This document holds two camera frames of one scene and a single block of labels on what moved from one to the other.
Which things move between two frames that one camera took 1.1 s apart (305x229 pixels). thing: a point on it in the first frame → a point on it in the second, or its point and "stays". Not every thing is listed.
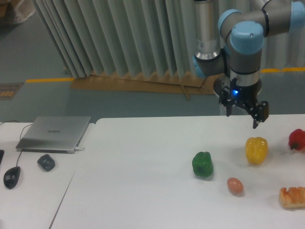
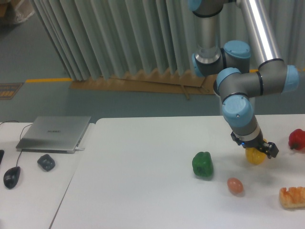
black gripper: [245, 95] → [258, 142]
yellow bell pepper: [256, 150] stays
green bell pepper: [202, 164] stays
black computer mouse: [11, 177] stays
